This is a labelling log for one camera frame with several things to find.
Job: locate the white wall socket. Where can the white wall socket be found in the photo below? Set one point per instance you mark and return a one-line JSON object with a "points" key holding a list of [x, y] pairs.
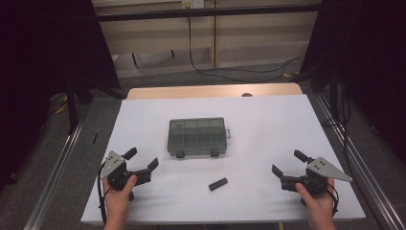
{"points": [[193, 3]]}

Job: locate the person's right hand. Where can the person's right hand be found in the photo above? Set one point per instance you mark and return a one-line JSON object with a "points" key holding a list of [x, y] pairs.
{"points": [[319, 207]]}

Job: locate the black metal stand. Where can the black metal stand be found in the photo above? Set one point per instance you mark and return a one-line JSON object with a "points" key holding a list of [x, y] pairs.
{"points": [[72, 108]]}

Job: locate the black curtain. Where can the black curtain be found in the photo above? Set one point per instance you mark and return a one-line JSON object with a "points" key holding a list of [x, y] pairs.
{"points": [[367, 48], [38, 64]]}

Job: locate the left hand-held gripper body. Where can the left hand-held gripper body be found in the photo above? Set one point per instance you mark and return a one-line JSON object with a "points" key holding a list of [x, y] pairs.
{"points": [[112, 163]]}

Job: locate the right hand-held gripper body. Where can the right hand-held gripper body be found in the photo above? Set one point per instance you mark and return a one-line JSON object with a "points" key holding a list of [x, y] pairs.
{"points": [[325, 167]]}

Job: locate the dark round table grommet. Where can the dark round table grommet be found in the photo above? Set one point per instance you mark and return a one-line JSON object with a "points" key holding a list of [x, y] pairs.
{"points": [[246, 94]]}

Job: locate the grey transparent compartment box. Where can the grey transparent compartment box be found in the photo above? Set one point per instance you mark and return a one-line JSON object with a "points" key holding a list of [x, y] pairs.
{"points": [[197, 136]]}

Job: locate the person's left hand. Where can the person's left hand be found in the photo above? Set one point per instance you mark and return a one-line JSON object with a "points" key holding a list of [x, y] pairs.
{"points": [[118, 202]]}

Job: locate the small black floor piece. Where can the small black floor piece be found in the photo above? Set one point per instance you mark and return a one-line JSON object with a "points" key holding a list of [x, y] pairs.
{"points": [[95, 138]]}

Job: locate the black horizontal bar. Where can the black horizontal bar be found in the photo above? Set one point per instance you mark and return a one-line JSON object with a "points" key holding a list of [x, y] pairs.
{"points": [[207, 12]]}

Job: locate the black USB stick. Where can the black USB stick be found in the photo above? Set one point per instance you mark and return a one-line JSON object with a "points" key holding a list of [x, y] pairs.
{"points": [[218, 184]]}

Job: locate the aluminium floor rail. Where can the aluminium floor rail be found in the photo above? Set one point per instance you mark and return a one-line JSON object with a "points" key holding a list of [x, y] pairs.
{"points": [[54, 175], [367, 179]]}

